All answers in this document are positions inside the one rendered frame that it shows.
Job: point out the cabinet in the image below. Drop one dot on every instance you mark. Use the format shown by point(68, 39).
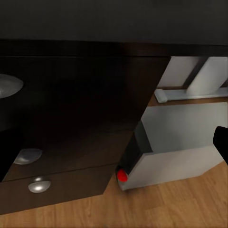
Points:
point(78, 114)

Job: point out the desk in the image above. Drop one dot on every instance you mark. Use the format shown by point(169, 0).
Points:
point(181, 28)

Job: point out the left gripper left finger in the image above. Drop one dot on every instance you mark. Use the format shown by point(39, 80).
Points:
point(11, 143)

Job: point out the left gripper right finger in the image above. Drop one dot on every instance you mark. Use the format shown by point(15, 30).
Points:
point(220, 140)

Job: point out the desktop computer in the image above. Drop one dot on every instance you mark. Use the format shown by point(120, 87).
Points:
point(170, 143)

